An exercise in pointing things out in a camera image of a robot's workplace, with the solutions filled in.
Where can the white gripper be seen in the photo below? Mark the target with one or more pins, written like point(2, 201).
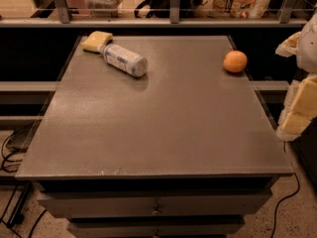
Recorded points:
point(308, 49)

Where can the orange fruit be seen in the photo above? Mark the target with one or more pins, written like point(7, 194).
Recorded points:
point(235, 61)

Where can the grey drawer cabinet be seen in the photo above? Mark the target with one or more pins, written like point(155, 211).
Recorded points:
point(186, 151)

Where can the dark bag behind railing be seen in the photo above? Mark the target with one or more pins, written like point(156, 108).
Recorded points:
point(162, 8)

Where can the white plastic bottle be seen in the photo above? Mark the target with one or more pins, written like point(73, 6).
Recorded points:
point(126, 60)

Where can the clear plastic container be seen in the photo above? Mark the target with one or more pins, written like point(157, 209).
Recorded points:
point(103, 8)

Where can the yellow sponge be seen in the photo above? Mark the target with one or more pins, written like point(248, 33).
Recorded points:
point(95, 40)

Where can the grey metal railing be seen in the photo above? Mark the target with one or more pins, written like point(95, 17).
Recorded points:
point(75, 14)

